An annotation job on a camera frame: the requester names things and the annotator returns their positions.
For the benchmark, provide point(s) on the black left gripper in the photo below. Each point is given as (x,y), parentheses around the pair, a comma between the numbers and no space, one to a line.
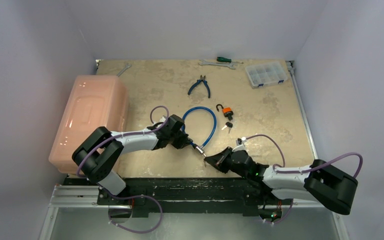
(183,140)

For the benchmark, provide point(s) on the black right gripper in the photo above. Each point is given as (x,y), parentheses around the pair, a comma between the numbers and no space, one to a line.
(227,159)

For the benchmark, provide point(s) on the small silver keys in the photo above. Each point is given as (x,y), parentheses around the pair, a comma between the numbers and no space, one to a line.
(204,162)

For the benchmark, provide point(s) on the blue cable lock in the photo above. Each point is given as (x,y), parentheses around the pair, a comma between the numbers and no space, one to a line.
(212,124)

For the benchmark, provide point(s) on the black-headed key bunch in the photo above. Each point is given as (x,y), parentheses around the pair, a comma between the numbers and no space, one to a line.
(228,126)

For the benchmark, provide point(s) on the orange black padlock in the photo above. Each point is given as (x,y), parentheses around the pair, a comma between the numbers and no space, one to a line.
(227,111)

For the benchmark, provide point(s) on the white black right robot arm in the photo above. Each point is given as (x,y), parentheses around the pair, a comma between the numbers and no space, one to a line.
(317,182)

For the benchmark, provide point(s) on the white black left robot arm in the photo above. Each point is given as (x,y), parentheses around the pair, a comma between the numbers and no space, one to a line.
(99,152)

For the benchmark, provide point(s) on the silver wrench near screwdriver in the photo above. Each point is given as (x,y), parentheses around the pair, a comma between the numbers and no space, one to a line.
(231,65)

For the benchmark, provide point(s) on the small silver wrench left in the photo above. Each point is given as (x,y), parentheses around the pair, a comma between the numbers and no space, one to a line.
(127,66)

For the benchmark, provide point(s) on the pink plastic storage box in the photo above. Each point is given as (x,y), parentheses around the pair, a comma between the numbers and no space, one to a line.
(94,101)

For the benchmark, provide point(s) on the clear plastic organizer box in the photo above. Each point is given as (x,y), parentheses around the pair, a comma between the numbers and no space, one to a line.
(266,74)

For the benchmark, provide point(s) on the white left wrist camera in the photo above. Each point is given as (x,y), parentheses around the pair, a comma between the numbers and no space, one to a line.
(162,119)

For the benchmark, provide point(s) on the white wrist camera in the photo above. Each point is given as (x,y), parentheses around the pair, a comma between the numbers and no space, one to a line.
(162,119)
(240,144)

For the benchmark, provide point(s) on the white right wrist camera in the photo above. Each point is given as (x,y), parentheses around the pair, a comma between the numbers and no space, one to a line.
(240,144)

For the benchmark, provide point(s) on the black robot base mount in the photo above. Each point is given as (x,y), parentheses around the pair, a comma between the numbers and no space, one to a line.
(220,195)

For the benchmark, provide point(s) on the green-handled screwdriver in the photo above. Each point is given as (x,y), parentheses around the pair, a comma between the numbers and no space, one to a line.
(227,60)

